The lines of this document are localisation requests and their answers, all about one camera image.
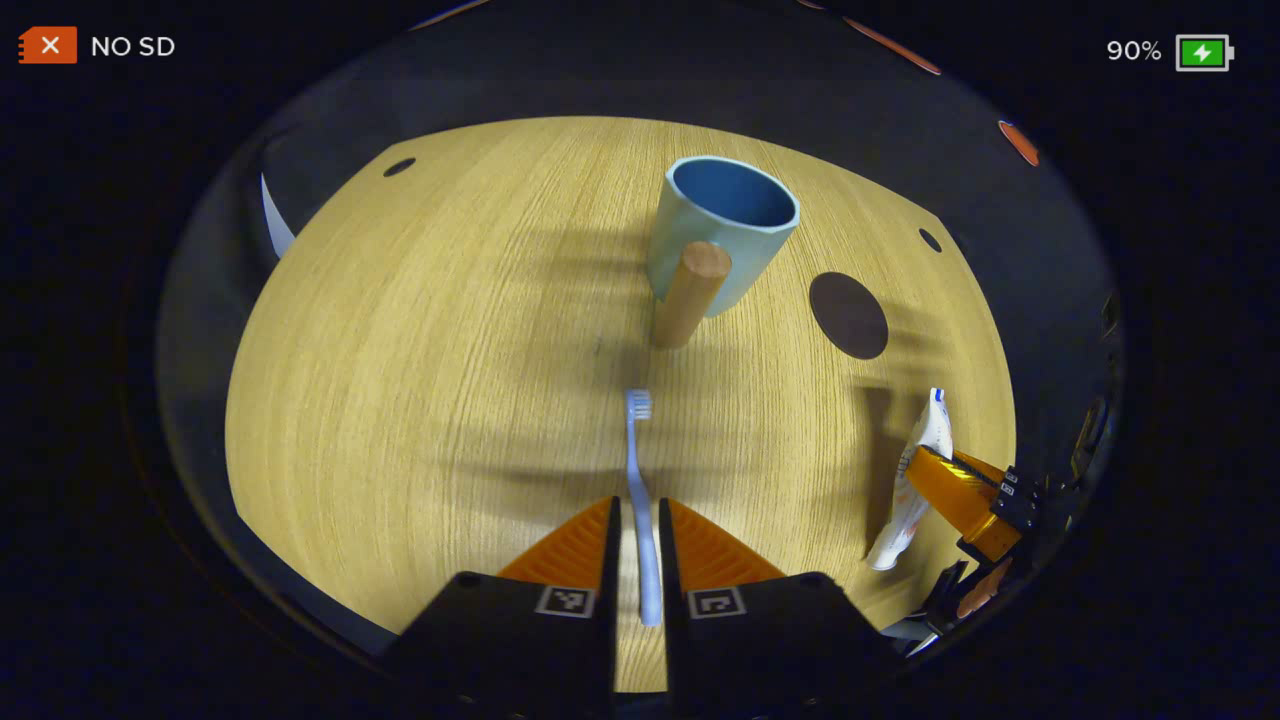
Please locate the white toothpaste tube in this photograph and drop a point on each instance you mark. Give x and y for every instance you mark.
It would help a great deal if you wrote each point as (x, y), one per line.
(930, 430)

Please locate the light blue toothbrush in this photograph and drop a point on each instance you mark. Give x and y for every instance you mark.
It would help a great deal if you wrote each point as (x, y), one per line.
(640, 480)

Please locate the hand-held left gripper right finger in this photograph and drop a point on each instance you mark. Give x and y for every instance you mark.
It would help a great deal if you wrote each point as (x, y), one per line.
(760, 650)

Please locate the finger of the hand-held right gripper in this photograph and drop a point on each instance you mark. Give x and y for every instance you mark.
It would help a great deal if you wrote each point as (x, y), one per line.
(980, 590)
(965, 500)

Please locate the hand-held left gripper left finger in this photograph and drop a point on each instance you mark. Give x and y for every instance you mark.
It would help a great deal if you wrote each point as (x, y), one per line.
(520, 650)

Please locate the dark round coaster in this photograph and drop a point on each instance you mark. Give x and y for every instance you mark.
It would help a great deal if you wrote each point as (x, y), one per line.
(848, 315)

